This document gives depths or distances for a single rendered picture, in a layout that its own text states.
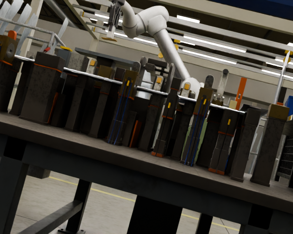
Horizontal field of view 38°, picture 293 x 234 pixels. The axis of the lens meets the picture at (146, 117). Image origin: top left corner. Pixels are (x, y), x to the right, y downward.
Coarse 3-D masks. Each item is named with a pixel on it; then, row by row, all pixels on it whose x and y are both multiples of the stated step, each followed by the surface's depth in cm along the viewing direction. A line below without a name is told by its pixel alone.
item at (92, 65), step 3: (93, 60) 234; (96, 60) 235; (90, 63) 234; (93, 63) 234; (96, 63) 235; (90, 66) 234; (93, 66) 234; (87, 69) 234; (90, 69) 233; (93, 69) 233; (87, 72) 233; (90, 72) 233; (93, 72) 234
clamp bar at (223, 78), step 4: (224, 72) 222; (228, 72) 225; (224, 76) 226; (220, 80) 225; (224, 80) 225; (220, 84) 225; (224, 84) 224; (220, 88) 225; (224, 88) 223; (216, 92) 223; (220, 92) 224; (216, 96) 223; (220, 100) 222
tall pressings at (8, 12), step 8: (0, 0) 641; (16, 0) 618; (8, 8) 642; (16, 8) 629; (24, 8) 617; (0, 16) 623; (8, 16) 611; (24, 16) 629; (32, 16) 616; (32, 24) 629; (64, 24) 626; (0, 32) 604; (24, 32) 608; (56, 40) 614
